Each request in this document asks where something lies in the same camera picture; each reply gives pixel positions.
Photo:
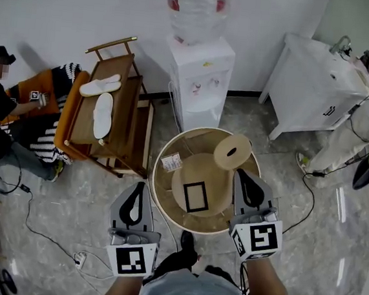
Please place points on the round wooden side table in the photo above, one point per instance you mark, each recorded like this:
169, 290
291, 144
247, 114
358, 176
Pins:
196, 222

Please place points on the person's left forearm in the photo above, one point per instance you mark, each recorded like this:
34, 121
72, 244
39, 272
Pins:
120, 291

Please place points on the round beige stand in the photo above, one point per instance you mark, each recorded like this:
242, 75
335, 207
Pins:
215, 182

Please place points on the metal faucet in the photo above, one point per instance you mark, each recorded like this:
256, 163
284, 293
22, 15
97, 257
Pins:
341, 45

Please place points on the white power strip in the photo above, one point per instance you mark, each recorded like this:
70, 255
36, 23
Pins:
80, 259

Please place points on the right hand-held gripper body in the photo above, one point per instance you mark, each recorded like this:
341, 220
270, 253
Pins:
260, 238

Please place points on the wooden trolley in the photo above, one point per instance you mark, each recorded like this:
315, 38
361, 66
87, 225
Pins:
127, 105

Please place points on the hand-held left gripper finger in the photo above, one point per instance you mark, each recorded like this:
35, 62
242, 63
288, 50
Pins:
141, 207
124, 204

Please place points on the person's black shoe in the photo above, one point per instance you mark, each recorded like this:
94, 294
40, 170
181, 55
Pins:
219, 272
188, 246

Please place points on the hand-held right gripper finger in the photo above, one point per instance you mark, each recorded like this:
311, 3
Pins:
260, 190
244, 191

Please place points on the black picture frame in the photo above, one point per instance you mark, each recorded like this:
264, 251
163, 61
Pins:
195, 197

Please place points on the clear water bottle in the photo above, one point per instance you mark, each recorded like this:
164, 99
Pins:
197, 12

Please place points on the orange sofa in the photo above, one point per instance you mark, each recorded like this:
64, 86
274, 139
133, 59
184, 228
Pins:
68, 109

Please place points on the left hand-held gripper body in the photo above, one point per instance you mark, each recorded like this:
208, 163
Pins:
134, 259

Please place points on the black and white striped blanket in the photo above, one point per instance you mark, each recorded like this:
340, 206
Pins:
46, 136

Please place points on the round wooden disc with slot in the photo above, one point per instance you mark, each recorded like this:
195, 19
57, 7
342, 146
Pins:
232, 161

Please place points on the white slipper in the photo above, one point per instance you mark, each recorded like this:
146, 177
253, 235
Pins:
108, 78
96, 89
102, 116

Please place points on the person's right forearm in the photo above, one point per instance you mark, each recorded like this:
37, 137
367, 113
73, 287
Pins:
267, 284

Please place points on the white sink cabinet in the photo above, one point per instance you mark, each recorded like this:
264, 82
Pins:
310, 87

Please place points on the white water dispenser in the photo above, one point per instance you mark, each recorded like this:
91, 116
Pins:
197, 77

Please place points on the white paper label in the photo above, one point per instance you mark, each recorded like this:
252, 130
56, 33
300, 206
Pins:
171, 161

